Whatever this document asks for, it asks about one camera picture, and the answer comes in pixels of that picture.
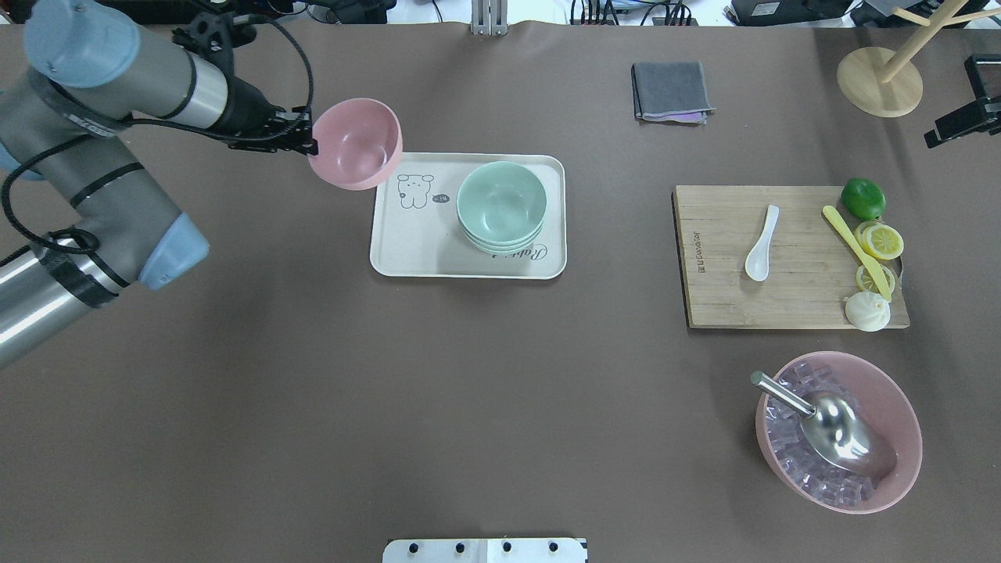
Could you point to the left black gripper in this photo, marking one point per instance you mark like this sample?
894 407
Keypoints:
245 109

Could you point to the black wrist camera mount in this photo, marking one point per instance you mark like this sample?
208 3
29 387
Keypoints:
214 37

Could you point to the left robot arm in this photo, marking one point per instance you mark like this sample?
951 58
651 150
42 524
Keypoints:
94 219

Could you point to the green bowl stack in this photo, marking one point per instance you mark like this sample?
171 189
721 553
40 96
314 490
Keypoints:
501 207

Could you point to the aluminium frame post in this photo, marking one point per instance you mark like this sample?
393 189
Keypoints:
489 18

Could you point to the small pink bowl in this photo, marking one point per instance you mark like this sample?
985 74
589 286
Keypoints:
360 144

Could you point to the yellow plastic knife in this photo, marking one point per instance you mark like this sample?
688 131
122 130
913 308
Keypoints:
868 262

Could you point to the white ceramic spoon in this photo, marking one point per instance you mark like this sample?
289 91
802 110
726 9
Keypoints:
758 261

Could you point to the large pink ice bowl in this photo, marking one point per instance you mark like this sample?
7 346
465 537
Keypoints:
880 403

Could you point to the cream serving tray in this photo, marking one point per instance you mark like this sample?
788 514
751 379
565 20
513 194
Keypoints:
416 231

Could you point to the lemon slice lower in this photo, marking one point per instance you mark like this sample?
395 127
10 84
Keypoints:
865 282

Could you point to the grey folded cloth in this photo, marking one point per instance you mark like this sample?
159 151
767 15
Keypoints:
670 92

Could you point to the bamboo cutting board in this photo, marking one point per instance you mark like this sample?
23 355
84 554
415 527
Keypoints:
812 270

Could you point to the metal ice scoop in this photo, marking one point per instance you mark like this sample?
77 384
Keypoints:
834 430

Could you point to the wooden mug tree stand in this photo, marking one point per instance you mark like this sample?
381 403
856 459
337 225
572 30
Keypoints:
885 83

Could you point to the green lime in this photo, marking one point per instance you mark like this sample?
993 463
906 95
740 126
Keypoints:
863 199

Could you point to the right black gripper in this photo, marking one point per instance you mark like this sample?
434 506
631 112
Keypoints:
955 124

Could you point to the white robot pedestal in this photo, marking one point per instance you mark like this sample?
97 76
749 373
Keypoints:
501 549

